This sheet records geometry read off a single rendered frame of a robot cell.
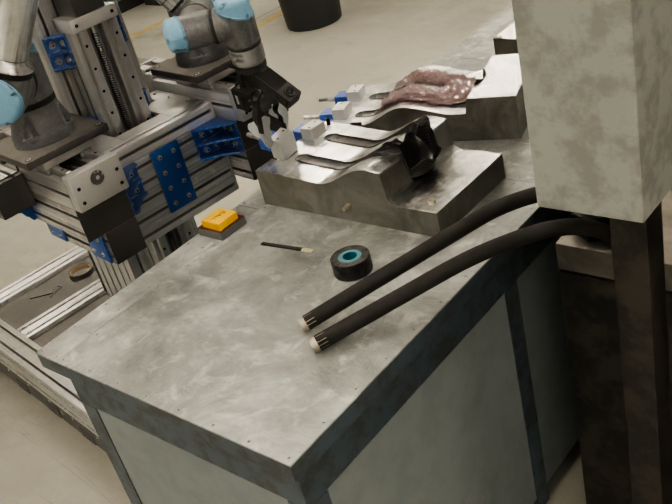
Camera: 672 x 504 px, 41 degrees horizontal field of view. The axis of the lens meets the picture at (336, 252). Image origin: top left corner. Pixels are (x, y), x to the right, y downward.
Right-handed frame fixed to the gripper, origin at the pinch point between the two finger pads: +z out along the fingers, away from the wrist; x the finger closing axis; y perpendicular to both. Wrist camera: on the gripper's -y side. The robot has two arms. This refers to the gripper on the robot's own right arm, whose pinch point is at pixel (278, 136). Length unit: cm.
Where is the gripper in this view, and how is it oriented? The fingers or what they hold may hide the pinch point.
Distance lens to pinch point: 209.9
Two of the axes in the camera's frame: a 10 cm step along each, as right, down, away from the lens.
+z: 2.0, 7.2, 6.6
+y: -7.9, -2.8, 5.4
